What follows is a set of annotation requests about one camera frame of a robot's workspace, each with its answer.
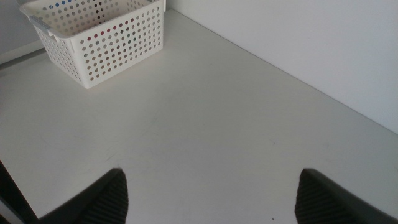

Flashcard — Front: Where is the white perforated plastic basket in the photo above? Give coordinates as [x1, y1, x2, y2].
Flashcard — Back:
[19, 0, 167, 90]

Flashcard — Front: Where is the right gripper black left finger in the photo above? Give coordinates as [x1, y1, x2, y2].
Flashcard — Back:
[39, 167, 129, 224]

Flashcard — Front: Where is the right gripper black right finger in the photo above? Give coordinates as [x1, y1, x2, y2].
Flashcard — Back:
[294, 168, 398, 224]

